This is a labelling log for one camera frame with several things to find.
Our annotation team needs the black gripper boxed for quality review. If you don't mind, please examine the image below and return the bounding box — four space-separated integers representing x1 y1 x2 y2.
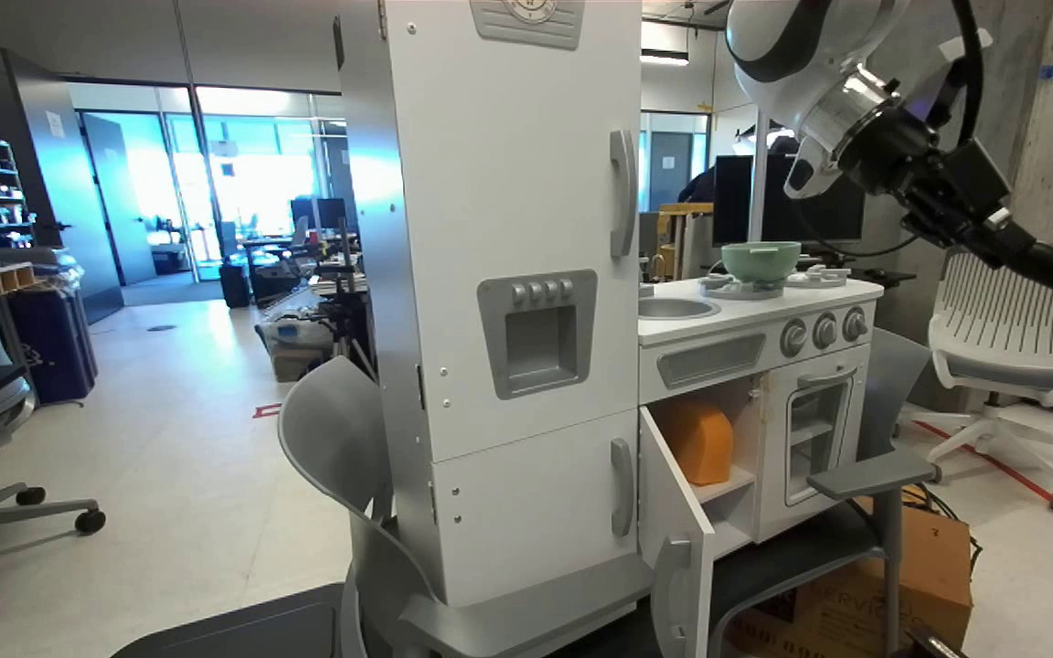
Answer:
870 113 1053 306

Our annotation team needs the orange sponge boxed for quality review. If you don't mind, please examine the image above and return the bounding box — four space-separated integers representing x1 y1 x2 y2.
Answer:
667 397 742 490

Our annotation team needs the white cupboard door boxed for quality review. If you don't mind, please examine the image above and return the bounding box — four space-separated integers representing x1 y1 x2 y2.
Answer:
637 406 721 658

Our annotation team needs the white mesh office chair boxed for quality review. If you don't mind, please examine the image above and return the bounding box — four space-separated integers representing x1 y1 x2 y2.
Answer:
914 240 1053 518

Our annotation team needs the grey stove knob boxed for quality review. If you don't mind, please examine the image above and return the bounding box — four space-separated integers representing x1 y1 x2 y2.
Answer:
775 317 812 363
838 302 872 347
809 312 843 355

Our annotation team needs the grey toy stove burner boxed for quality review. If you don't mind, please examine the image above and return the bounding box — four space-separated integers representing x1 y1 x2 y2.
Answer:
698 273 788 302
788 263 856 291

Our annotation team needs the grey plastic chair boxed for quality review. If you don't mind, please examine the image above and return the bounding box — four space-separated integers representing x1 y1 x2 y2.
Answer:
721 324 944 654
275 355 446 658

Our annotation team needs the green bowl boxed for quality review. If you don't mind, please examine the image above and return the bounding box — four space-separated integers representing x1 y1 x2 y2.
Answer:
716 236 803 291

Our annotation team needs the white slanted pole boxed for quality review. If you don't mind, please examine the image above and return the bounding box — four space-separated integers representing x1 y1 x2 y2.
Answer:
747 113 772 250

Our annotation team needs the brown cardboard box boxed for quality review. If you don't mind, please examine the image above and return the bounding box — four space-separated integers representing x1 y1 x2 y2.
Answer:
778 502 978 658

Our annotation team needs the black monitor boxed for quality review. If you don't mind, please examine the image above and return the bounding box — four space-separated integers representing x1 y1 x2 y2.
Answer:
711 154 870 244

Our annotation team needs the wooden rack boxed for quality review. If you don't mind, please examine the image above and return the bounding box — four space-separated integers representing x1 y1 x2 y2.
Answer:
651 196 721 286

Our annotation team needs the silver toy sink basin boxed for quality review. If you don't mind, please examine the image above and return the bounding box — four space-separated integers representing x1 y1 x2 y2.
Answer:
637 291 723 324

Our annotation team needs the grey toy ice dispenser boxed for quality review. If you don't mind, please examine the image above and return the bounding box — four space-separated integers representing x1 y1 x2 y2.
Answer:
475 266 604 406

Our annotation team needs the white toy kitchen set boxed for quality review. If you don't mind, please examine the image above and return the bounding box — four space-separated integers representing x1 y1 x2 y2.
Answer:
335 0 888 658

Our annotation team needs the grey toy clock panel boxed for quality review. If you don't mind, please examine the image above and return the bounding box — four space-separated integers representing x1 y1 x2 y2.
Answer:
465 0 588 55

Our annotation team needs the grey floor bag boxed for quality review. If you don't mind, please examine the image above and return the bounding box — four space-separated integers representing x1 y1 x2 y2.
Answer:
252 306 344 383

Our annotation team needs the dark blue suitcase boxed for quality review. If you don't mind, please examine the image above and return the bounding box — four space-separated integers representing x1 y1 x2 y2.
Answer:
3 278 101 406

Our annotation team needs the grey fridge door handle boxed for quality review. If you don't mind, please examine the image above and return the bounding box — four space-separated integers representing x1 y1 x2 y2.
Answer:
605 128 644 263
605 436 641 543

